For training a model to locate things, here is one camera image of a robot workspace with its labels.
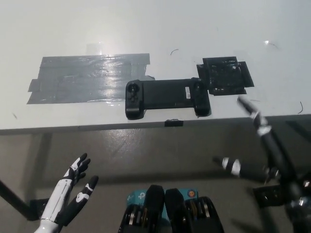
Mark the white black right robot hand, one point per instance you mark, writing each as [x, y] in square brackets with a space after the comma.
[274, 150]

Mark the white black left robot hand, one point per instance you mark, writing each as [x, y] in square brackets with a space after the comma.
[59, 196]

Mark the black game controller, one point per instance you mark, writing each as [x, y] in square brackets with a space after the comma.
[165, 94]

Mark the black robot legs with teal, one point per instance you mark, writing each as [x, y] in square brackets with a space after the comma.
[177, 213]

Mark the black metal bar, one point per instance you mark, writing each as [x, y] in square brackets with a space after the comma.
[14, 199]

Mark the teal box with logo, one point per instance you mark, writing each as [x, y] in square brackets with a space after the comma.
[137, 197]

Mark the black tape square patch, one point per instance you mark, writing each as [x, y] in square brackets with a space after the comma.
[223, 75]

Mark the small black tape strip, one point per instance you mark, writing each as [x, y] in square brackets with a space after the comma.
[173, 123]

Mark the grey duct tape patch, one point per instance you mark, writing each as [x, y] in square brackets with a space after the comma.
[85, 77]

